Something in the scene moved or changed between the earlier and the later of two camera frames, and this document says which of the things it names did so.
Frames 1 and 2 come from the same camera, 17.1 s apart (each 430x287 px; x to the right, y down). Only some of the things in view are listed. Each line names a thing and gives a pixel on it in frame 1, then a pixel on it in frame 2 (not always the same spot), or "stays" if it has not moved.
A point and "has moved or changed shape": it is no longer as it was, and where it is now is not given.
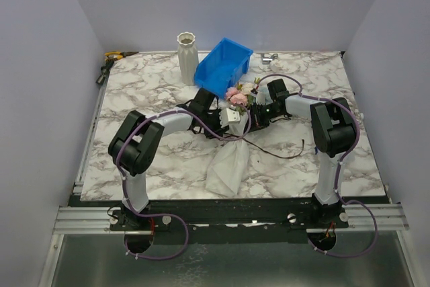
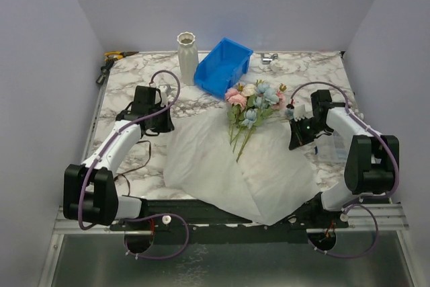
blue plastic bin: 222,66 stays
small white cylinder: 275,64 stays
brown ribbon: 299,154 has moved or changed shape
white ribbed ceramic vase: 188,56 stays
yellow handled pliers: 117,55 stays
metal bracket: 267,60 stays
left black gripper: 218,131 to 167,126
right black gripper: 259,117 to 297,126
